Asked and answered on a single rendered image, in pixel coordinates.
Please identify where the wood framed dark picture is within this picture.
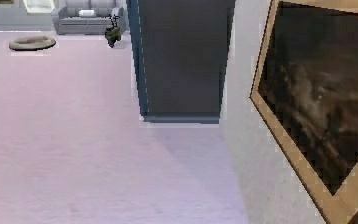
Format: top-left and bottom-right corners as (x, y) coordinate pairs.
(249, 0), (358, 224)

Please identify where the white window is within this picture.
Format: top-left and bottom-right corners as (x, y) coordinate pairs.
(22, 0), (56, 15)

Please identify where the grey sofa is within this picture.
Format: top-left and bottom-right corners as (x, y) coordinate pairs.
(51, 0), (128, 36)

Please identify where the beige round floor pad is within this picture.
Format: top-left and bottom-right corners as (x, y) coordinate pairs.
(8, 35), (57, 52)

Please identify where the dark potted house plant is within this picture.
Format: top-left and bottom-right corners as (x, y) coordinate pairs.
(104, 13), (123, 49)

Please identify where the white sofa cushion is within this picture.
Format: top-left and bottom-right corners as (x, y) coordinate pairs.
(78, 9), (96, 18)

